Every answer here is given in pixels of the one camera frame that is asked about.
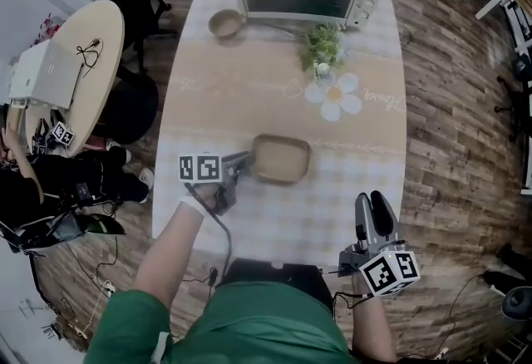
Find person's left hand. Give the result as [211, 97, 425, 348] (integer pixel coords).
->
[195, 183, 222, 214]

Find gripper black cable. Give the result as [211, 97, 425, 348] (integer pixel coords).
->
[319, 266, 375, 317]
[185, 183, 232, 284]

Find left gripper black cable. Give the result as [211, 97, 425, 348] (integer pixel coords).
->
[185, 183, 232, 284]

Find person's right forearm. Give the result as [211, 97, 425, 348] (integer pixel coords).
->
[351, 274, 398, 364]

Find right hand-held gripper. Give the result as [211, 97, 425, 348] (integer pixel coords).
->
[338, 189, 421, 297]

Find small green plant bouquet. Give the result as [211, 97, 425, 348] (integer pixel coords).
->
[299, 22, 348, 83]

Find round wooden table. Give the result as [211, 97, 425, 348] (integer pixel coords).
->
[6, 0, 160, 158]

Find person's left forearm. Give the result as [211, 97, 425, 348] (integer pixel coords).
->
[133, 204, 204, 313]

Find person's black trousers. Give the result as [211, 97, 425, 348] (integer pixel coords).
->
[218, 258, 334, 313]

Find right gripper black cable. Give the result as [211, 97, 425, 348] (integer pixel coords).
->
[319, 266, 375, 317]

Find person's green shirt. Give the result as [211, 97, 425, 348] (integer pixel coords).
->
[85, 281, 350, 364]

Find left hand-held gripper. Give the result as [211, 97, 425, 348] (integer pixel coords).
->
[178, 150, 254, 217]

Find white wristband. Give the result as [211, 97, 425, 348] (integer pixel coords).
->
[179, 194, 209, 217]

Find thin black cable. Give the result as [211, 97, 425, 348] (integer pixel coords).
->
[76, 37, 104, 79]

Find black white metal rack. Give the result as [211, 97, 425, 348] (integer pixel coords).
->
[502, 0, 532, 194]

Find square brown baking tray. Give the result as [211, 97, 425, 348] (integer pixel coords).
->
[251, 133, 312, 186]

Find brown bowl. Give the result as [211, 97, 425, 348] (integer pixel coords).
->
[208, 8, 247, 42]

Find checked beige tablecloth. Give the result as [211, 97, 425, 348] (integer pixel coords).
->
[151, 0, 407, 272]

